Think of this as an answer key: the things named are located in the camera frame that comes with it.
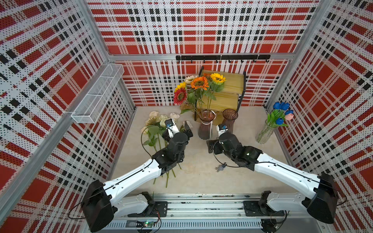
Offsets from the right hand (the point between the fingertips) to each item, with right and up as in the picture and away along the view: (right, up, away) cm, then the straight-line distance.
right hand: (215, 140), depth 78 cm
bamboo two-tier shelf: (+15, +28, +28) cm, 42 cm away
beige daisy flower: (-43, +11, +28) cm, 52 cm away
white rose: (-36, +13, +30) cm, 49 cm away
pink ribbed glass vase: (-5, +5, +13) cm, 15 cm away
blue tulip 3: (+34, +19, +2) cm, 39 cm away
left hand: (-19, +9, -2) cm, 21 cm away
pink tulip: (+38, +13, -4) cm, 40 cm away
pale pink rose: (-28, +15, +33) cm, 46 cm away
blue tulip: (+38, +19, +2) cm, 43 cm away
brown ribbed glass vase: (+10, +14, +8) cm, 19 cm away
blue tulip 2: (+39, +16, -1) cm, 42 cm away
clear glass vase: (+35, +2, +17) cm, 39 cm away
